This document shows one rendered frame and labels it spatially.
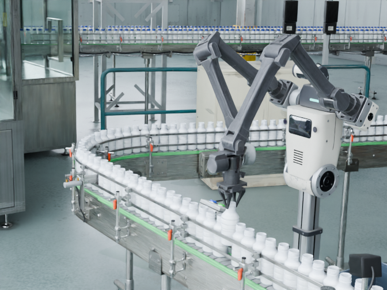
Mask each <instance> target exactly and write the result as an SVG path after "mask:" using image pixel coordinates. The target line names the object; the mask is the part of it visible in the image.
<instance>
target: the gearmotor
mask: <svg viewBox="0 0 387 290"><path fill-rule="evenodd" d="M245 146H247V150H246V153H245V156H244V160H243V162H242V165H252V164H254V163H255V160H256V150H255V147H254V146H253V145H252V144H245ZM218 151H219V147H218V149H217V151H202V152H200V153H199V177H200V178H201V179H203V178H216V177H222V172H219V173H210V172H209V170H208V167H207V161H208V160H209V155H210V154H213V153H215V152H218Z"/></svg>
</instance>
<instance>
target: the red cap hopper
mask: <svg viewBox="0 0 387 290"><path fill-rule="evenodd" d="M109 2H120V3H147V4H145V5H144V7H143V8H141V10H140V11H139V12H137V14H136V15H134V17H135V18H137V17H138V16H139V15H140V14H141V13H142V12H143V11H144V10H145V9H146V8H147V7H148V6H149V5H150V4H151V14H150V15H149V16H148V17H147V18H146V19H145V20H146V21H147V22H148V20H149V19H151V32H152V29H155V32H156V12H158V11H159V10H160V8H162V33H163V32H164V29H167V32H168V0H93V33H95V32H96V29H98V4H99V5H100V6H101V29H105V33H106V32H107V13H108V14H109V15H110V16H111V17H112V18H114V16H115V15H114V14H113V13H112V12H111V11H110V10H109V9H108V8H107V6H108V7H109V8H110V9H111V10H112V11H113V12H114V13H115V14H116V15H117V16H118V17H119V19H120V20H121V21H122V22H123V21H124V20H125V19H124V18H123V17H122V16H121V15H120V14H119V13H118V11H117V10H116V9H115V8H114V7H113V6H112V5H111V4H110V3H109ZM157 3H160V4H159V5H158V6H157ZM150 67H155V56H153V59H150ZM161 67H167V56H166V55H161ZM106 69H107V57H106V56H105V55H101V74H102V73H103V71H105V70H106ZM114 87H115V86H114V85H112V86H111V87H110V88H109V89H108V90H107V75H106V76H105V112H132V111H145V109H111V107H113V106H114V105H116V104H144V103H145V101H144V100H141V101H119V100H120V99H121V98H122V97H123V96H124V93H123V92H121V93H120V94H119V95H118V96H117V97H116V99H115V100H114V101H107V94H108V93H109V92H110V91H111V90H112V89H113V88H114ZM134 87H135V88H136V89H137V90H138V91H139V92H140V93H141V94H142V95H143V96H145V92H144V91H143V90H142V89H141V88H140V87H139V86H138V85H137V84H135V85H134ZM93 91H94V120H92V122H93V123H100V122H101V121H100V120H99V117H98V110H100V98H98V56H94V57H93ZM149 104H150V108H149V111H150V110H166V71H162V72H161V104H159V103H158V102H157V101H156V100H155V72H150V94H149ZM107 105H109V106H108V107H107ZM155 106H156V107H157V108H155ZM148 120H149V121H154V120H157V119H156V118H155V115H150V118H149V119H148ZM161 124H166V114H161V122H160V127H158V129H159V130H161Z"/></svg>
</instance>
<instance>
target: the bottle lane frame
mask: <svg viewBox="0 0 387 290"><path fill-rule="evenodd" d="M85 197H86V198H88V199H89V200H90V207H92V208H93V209H90V220H88V219H87V218H85V219H86V221H85V223H86V224H88V225H90V226H91V227H93V228H94V229H96V230H97V231H99V232H101V233H102V234H104V235H105V236H107V237H108V238H110V239H111V240H113V241H115V242H116V240H115V236H116V231H115V227H116V210H115V209H113V203H111V202H110V201H108V200H106V199H104V198H103V197H100V196H99V195H97V194H95V193H93V192H92V191H89V190H88V189H85ZM127 220H129V221H130V226H129V227H127V228H124V229H122V230H121V232H120V236H126V235H127V229H129V230H130V236H127V237H125V238H122V239H121V241H119V243H118V244H119V245H121V246H123V247H124V248H125V249H127V250H128V251H130V252H132V253H133V254H135V255H137V256H138V257H139V258H141V259H143V260H144V261H146V262H147V263H149V251H150V250H153V251H155V252H156V253H158V254H160V256H161V258H162V272H163V273H165V274H166V275H167V276H169V277H170V274H169V270H170V264H169V260H170V241H169V240H168V235H167V233H166V232H163V231H161V230H159V229H157V228H156V227H154V226H152V224H149V223H147V222H145V221H143V220H142V219H140V218H139V217H136V216H134V215H133V214H131V213H130V212H127V211H126V210H123V209H122V208H120V207H119V227H126V226H127ZM183 251H184V252H185V260H182V261H180V262H177V264H176V270H180V269H182V263H183V262H185V270H182V271H180V272H177V273H176V275H175V276H174V278H172V279H174V280H175V281H177V282H178V283H180V284H181V285H183V286H185V287H186V288H188V289H189V290H240V284H241V281H238V273H236V272H235V271H233V270H232V269H229V268H227V266H224V265H222V264H221V263H219V262H217V261H215V260H213V259H211V258H210V257H209V256H206V255H204V254H203V253H201V252H199V251H198V250H195V249H193V248H192V247H190V246H188V245H187V244H185V243H183V242H181V241H179V240H177V239H176V238H175V239H174V260H176V261H177V260H181V259H182V258H183ZM245 290H267V289H266V288H263V287H261V286H260V285H259V284H256V283H254V282H253V281H252V280H249V279H247V278H246V277H245Z"/></svg>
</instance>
